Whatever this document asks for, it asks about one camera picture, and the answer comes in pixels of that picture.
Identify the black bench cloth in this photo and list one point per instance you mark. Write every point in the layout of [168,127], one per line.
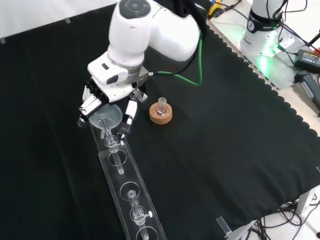
[225,125]

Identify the black grey device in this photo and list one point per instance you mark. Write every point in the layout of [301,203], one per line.
[308,85]

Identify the clear acrylic funnel stand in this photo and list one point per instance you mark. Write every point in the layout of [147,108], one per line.
[132,195]

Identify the black power adapter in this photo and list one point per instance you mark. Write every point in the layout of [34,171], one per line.
[308,58]

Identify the white table leg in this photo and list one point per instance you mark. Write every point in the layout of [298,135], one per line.
[306,200]

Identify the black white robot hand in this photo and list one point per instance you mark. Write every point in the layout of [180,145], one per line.
[117,94]

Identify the yellow stop button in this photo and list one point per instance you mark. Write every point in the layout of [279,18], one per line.
[215,8]

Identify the glass round-bottom flask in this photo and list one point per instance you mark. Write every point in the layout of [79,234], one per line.
[162,101]

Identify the translucent plastic funnel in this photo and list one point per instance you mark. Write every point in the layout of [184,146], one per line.
[112,112]

